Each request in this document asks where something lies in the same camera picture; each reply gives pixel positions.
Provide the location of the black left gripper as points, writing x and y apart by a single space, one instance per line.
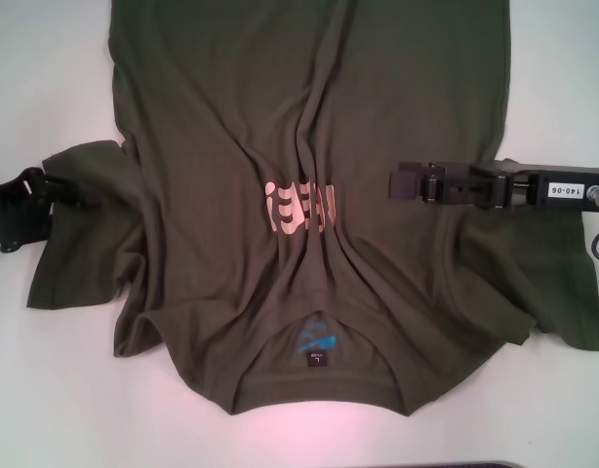
11 209

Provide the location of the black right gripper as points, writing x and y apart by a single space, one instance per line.
533 190

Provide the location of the dark green printed t-shirt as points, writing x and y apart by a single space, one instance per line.
231 122

